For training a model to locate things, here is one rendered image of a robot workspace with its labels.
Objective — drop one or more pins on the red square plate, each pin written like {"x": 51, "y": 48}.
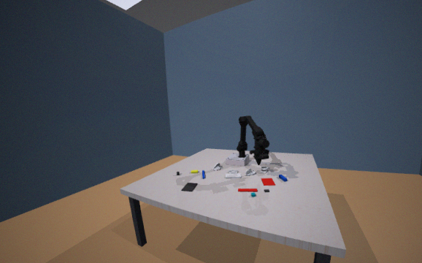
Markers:
{"x": 268, "y": 182}

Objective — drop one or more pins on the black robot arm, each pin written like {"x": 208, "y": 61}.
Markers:
{"x": 259, "y": 136}

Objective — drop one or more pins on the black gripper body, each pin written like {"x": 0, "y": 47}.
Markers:
{"x": 258, "y": 152}

